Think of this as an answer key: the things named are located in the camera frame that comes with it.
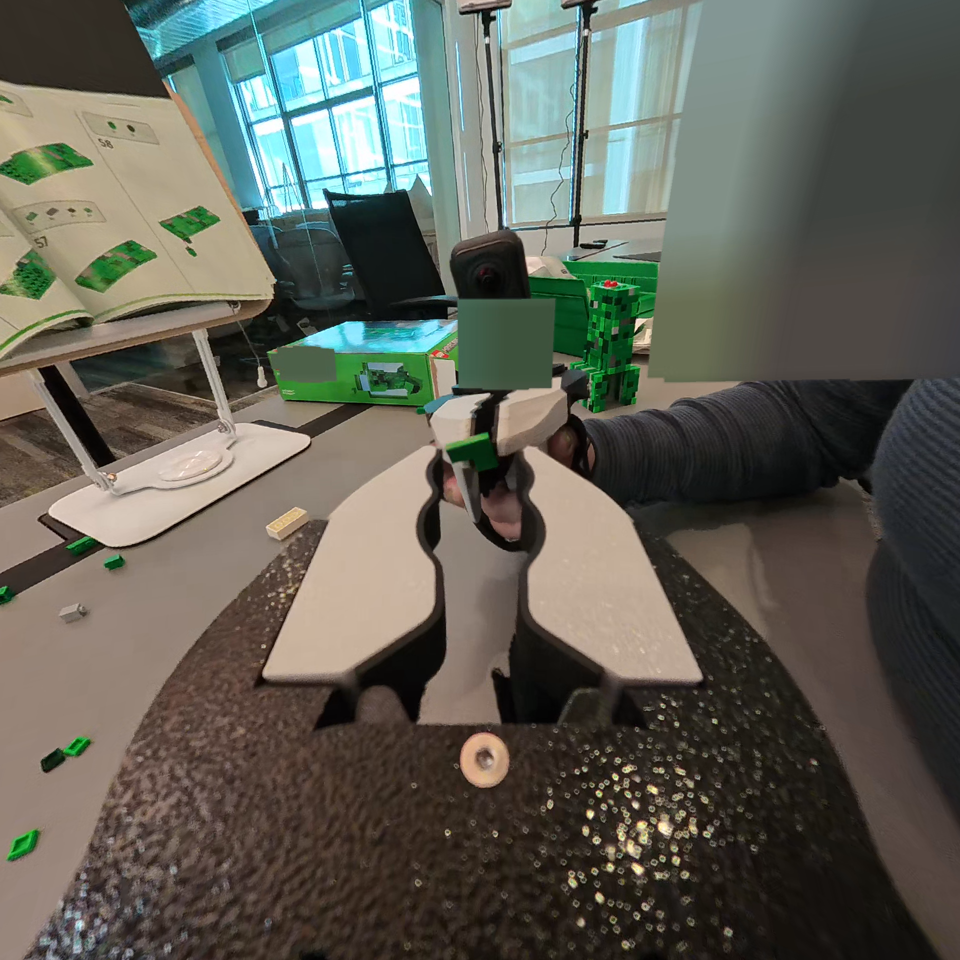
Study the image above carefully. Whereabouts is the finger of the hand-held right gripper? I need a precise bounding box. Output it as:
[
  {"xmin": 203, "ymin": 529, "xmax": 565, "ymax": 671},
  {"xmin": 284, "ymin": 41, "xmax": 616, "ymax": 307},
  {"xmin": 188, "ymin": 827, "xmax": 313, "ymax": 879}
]
[
  {"xmin": 493, "ymin": 387, "xmax": 573, "ymax": 457},
  {"xmin": 427, "ymin": 392, "xmax": 495, "ymax": 524}
]

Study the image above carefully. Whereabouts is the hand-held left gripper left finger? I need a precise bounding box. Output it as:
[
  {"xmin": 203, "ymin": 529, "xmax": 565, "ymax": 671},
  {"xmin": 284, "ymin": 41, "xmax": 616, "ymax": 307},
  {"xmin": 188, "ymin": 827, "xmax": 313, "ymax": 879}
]
[{"xmin": 262, "ymin": 447, "xmax": 446, "ymax": 687}]

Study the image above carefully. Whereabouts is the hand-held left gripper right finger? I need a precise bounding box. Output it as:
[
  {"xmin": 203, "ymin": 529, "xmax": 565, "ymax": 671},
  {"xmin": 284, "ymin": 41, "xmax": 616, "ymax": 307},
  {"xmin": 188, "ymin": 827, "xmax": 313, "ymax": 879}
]
[{"xmin": 519, "ymin": 452, "xmax": 705, "ymax": 690}]

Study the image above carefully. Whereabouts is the person's right forearm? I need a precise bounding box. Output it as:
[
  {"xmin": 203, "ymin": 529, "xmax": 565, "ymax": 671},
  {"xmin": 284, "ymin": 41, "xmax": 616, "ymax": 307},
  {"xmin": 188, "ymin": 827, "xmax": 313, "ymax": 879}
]
[{"xmin": 583, "ymin": 378, "xmax": 920, "ymax": 510}]

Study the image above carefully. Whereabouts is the background office desk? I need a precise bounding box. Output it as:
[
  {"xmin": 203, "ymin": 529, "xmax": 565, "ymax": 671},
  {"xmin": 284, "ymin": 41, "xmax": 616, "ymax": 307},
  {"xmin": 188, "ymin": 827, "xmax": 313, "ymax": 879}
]
[{"xmin": 564, "ymin": 237, "xmax": 667, "ymax": 265}]

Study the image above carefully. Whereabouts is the person's right hand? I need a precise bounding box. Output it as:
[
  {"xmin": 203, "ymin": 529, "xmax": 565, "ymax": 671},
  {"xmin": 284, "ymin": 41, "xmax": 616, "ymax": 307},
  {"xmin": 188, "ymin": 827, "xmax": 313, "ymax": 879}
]
[{"xmin": 441, "ymin": 423, "xmax": 595, "ymax": 544}]

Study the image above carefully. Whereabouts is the green storage bin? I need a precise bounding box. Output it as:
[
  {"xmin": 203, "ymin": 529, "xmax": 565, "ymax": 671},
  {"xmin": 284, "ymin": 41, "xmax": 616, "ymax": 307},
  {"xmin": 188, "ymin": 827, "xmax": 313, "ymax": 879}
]
[{"xmin": 528, "ymin": 258, "xmax": 662, "ymax": 355}]

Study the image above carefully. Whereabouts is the black office chair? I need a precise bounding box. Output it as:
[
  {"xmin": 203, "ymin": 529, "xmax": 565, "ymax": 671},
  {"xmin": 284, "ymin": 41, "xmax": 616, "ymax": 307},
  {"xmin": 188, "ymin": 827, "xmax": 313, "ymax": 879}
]
[{"xmin": 323, "ymin": 187, "xmax": 460, "ymax": 324}]

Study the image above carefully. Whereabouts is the green blocky brick figure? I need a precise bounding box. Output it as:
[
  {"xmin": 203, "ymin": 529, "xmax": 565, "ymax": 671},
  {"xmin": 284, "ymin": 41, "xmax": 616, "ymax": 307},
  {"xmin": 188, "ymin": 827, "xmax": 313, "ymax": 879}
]
[{"xmin": 568, "ymin": 279, "xmax": 644, "ymax": 414}]

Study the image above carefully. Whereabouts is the green toy set box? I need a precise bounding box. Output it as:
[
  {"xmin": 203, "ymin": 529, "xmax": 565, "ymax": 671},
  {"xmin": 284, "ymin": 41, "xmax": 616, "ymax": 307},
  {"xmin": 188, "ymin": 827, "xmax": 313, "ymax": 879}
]
[{"xmin": 267, "ymin": 318, "xmax": 461, "ymax": 407}]

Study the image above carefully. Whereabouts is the black tripod stand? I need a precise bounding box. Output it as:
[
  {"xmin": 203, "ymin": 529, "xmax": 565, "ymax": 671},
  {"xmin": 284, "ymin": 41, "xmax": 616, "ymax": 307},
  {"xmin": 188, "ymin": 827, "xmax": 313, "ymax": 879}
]
[
  {"xmin": 457, "ymin": 0, "xmax": 514, "ymax": 235},
  {"xmin": 558, "ymin": 0, "xmax": 601, "ymax": 249}
]

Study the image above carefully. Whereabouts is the white book stand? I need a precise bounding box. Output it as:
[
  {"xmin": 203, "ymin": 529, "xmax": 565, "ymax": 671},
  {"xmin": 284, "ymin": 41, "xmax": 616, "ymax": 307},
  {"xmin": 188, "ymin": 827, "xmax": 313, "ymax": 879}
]
[{"xmin": 0, "ymin": 298, "xmax": 313, "ymax": 549}]

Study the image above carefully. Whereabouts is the open instruction booklet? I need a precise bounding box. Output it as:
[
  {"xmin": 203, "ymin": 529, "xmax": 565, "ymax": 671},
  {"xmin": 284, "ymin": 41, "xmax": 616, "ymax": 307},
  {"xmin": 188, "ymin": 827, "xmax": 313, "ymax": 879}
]
[{"xmin": 0, "ymin": 78, "xmax": 278, "ymax": 363}]

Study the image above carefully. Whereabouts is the white pull cord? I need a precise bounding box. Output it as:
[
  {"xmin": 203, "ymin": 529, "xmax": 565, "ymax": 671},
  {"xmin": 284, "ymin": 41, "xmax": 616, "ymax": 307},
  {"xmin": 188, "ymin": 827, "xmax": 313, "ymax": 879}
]
[{"xmin": 238, "ymin": 302, "xmax": 270, "ymax": 389}]

